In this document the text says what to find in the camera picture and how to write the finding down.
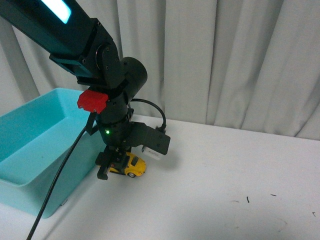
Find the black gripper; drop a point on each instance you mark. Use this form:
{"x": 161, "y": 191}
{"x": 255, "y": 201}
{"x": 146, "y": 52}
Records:
{"x": 112, "y": 135}

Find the yellow beetle toy car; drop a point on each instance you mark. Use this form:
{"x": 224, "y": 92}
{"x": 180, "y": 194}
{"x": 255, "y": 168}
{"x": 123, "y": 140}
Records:
{"x": 128, "y": 164}

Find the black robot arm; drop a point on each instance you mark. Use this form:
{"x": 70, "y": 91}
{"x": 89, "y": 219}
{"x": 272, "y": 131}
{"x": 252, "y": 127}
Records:
{"x": 82, "y": 46}

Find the red clip block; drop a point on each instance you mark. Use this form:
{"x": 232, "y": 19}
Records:
{"x": 92, "y": 101}

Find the turquoise plastic storage bin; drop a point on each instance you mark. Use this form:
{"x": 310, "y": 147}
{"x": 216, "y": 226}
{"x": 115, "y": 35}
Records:
{"x": 38, "y": 141}

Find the grey pleated curtain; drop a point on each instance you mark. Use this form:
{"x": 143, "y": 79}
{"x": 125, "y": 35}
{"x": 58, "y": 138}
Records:
{"x": 243, "y": 64}

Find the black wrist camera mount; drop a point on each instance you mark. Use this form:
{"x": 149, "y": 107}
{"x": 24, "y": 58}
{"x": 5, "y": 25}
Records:
{"x": 155, "y": 143}

